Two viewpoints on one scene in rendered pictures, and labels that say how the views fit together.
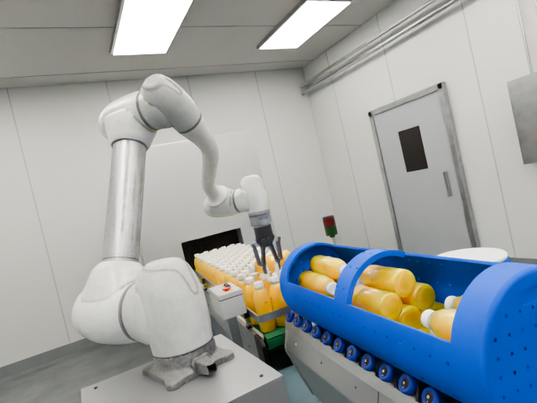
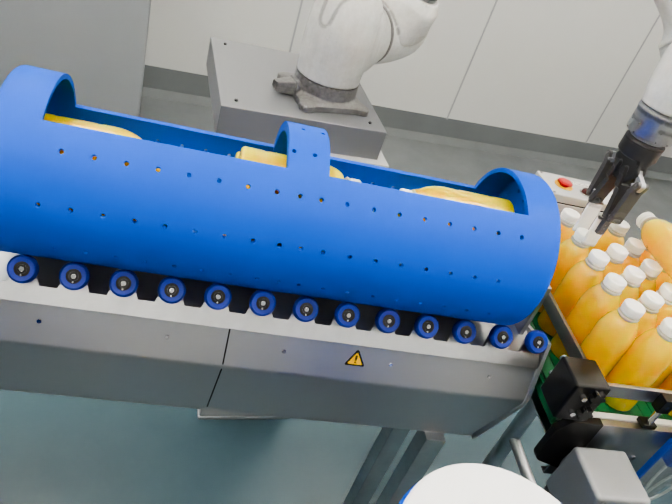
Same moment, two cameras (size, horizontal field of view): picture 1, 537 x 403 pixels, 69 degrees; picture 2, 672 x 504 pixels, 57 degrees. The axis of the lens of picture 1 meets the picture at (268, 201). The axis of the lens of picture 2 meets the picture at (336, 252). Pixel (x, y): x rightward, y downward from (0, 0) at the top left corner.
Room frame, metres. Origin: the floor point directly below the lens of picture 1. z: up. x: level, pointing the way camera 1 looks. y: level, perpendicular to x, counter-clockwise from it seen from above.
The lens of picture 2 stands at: (1.21, -1.14, 1.67)
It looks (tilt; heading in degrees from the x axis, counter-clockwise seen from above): 35 degrees down; 93
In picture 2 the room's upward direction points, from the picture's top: 20 degrees clockwise
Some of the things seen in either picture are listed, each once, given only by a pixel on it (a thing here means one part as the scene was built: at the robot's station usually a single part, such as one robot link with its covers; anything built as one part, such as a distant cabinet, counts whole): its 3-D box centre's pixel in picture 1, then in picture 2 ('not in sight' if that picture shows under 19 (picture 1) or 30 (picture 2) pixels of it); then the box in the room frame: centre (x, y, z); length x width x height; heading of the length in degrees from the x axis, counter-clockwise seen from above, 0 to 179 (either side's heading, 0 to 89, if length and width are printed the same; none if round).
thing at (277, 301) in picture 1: (279, 302); (560, 272); (1.61, 0.05, 0.99); 0.07 x 0.07 x 0.19
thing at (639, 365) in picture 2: not in sight; (640, 365); (1.76, -0.17, 0.99); 0.07 x 0.07 x 0.19
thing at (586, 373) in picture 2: not in sight; (572, 389); (1.64, -0.25, 0.95); 0.10 x 0.07 x 0.10; 110
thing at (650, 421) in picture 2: not in sight; (657, 411); (1.82, -0.21, 0.94); 0.03 x 0.02 x 0.08; 20
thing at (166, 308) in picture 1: (169, 301); (343, 29); (0.98, 0.30, 1.24); 0.18 x 0.16 x 0.22; 66
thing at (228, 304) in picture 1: (226, 299); (571, 206); (1.63, 0.26, 1.05); 0.20 x 0.10 x 0.10; 20
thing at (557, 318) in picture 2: (304, 304); (552, 309); (1.61, -0.05, 0.96); 0.40 x 0.01 x 0.03; 110
